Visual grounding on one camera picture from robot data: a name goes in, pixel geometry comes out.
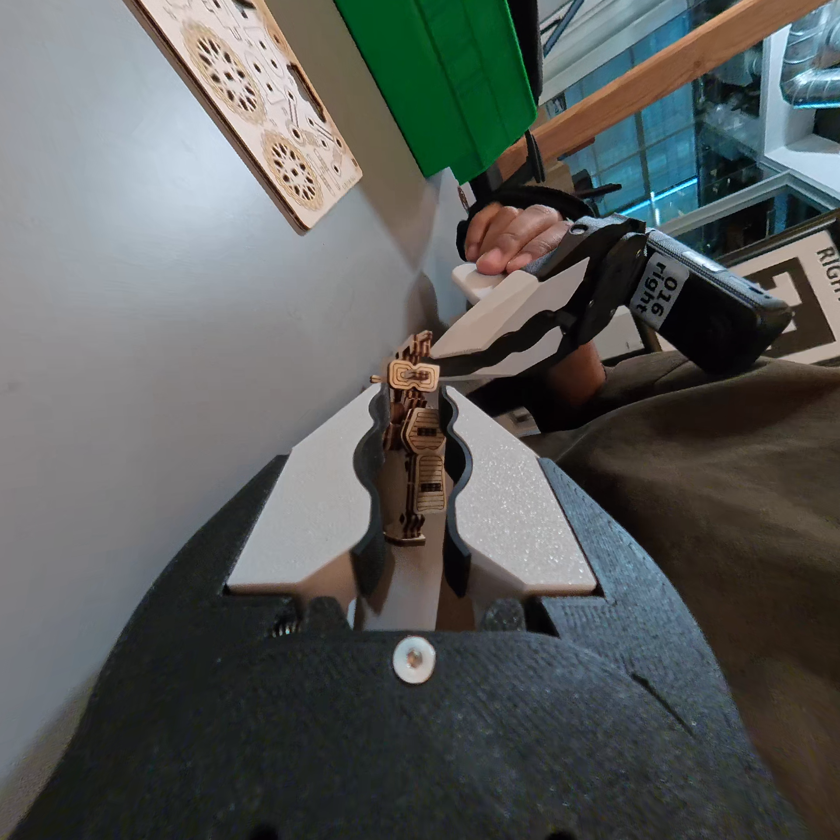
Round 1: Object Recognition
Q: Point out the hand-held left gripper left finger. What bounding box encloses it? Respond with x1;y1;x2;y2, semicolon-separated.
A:
226;386;389;614

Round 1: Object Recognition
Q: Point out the grey desk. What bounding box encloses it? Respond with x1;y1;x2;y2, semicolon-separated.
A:
0;0;463;840

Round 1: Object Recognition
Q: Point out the wooden model assembly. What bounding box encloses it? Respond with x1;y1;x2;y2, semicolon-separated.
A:
371;331;452;546

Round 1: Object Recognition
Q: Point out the silver ventilation duct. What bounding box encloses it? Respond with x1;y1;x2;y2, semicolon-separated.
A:
784;20;840;109

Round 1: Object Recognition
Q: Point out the person's brown shirt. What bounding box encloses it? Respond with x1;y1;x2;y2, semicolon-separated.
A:
525;354;840;840

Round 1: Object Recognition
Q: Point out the green plastic bin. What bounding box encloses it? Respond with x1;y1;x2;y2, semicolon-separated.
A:
335;0;539;186

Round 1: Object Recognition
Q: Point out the wooden puzzle sheet with wheels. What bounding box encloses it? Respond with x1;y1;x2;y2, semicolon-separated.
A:
123;0;364;236

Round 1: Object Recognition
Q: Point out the person's right hand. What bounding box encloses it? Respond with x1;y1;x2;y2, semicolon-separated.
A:
463;203;572;277

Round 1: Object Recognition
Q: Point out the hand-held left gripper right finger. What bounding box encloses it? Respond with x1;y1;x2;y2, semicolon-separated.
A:
440;386;599;598

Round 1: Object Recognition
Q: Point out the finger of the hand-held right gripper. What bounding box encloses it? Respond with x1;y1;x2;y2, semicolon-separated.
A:
436;325;572;383
428;257;592;362

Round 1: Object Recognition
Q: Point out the wooden beam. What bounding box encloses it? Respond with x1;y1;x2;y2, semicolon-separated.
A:
499;0;840;191

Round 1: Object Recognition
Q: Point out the framed marker sign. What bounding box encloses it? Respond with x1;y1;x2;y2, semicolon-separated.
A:
646;210;840;365

